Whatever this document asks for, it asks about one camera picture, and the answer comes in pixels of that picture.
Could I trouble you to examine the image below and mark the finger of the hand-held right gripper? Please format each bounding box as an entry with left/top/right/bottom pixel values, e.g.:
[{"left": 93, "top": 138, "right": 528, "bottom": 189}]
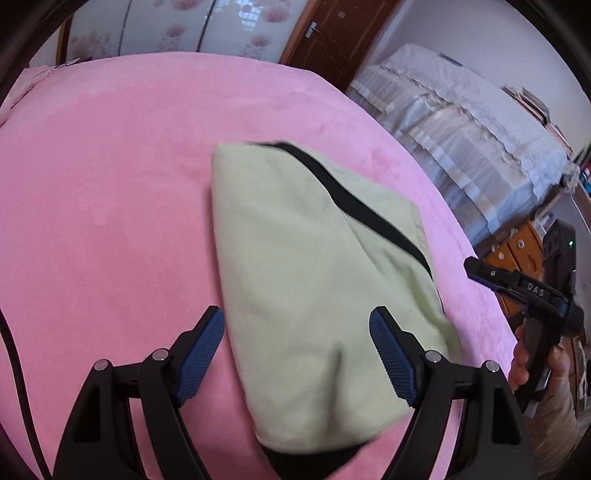
[{"left": 464, "top": 256, "right": 523, "bottom": 302}]

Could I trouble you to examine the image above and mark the floral sliding door wardrobe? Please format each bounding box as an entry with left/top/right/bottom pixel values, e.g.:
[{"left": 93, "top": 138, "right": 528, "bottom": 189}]
[{"left": 60, "top": 0, "right": 324, "bottom": 65}]

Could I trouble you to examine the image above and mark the pink striped pillow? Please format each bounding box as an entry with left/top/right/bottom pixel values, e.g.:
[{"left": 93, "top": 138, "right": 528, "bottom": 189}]
[{"left": 14, "top": 65, "right": 51, "bottom": 86}]

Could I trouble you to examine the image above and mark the person's right forearm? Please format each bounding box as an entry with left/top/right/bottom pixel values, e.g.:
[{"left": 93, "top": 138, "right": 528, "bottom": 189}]
[{"left": 524, "top": 381, "right": 586, "bottom": 480}]

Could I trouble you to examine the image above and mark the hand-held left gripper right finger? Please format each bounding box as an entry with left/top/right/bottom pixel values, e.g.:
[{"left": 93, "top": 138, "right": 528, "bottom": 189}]
[{"left": 369, "top": 305, "right": 539, "bottom": 480}]

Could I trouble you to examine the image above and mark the green and black hooded jacket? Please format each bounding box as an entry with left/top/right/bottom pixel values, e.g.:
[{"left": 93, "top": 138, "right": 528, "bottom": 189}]
[{"left": 210, "top": 141, "right": 465, "bottom": 478}]

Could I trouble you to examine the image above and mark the pink bed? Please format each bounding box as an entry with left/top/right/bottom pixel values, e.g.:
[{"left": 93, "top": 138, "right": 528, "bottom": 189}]
[{"left": 0, "top": 51, "right": 520, "bottom": 480}]

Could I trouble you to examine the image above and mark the white lace covered furniture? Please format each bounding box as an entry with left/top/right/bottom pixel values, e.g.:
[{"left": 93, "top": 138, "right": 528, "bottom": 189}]
[{"left": 346, "top": 42, "right": 575, "bottom": 241}]

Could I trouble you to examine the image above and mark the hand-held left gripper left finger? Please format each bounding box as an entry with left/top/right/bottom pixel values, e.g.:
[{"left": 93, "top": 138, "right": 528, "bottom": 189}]
[{"left": 53, "top": 305, "right": 226, "bottom": 480}]

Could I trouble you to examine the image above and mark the thick black cable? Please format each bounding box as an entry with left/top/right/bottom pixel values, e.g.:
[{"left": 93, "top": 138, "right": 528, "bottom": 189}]
[{"left": 0, "top": 307, "right": 51, "bottom": 480}]

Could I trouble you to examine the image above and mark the brown wooden door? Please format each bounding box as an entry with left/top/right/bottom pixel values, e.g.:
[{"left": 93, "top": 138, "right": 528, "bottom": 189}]
[{"left": 279, "top": 0, "right": 400, "bottom": 93}]

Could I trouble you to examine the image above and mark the person's right hand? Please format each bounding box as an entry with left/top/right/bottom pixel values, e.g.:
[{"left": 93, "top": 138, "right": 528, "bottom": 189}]
[{"left": 508, "top": 323, "right": 573, "bottom": 412}]

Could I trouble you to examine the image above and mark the wooden drawer cabinet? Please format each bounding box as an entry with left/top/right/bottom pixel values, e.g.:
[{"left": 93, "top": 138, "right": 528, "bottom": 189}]
[{"left": 482, "top": 219, "right": 559, "bottom": 319}]

